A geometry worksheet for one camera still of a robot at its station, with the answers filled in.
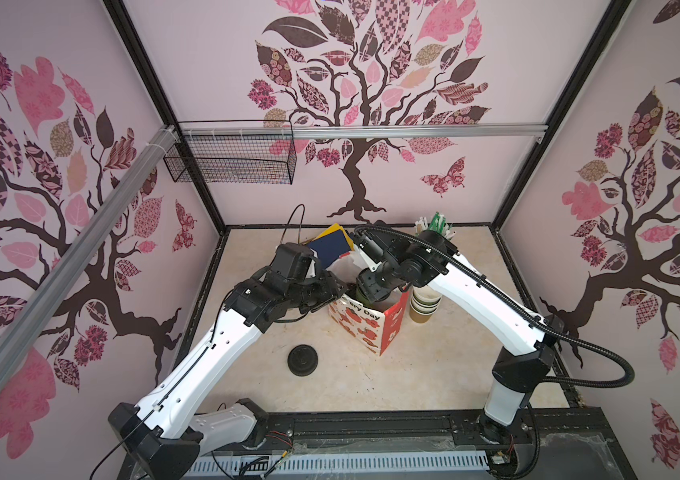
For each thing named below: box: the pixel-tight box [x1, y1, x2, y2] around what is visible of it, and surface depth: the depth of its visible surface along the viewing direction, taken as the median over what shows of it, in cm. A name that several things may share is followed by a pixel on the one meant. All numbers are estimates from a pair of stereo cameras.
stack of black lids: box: [287, 344, 319, 377], surface depth 85 cm
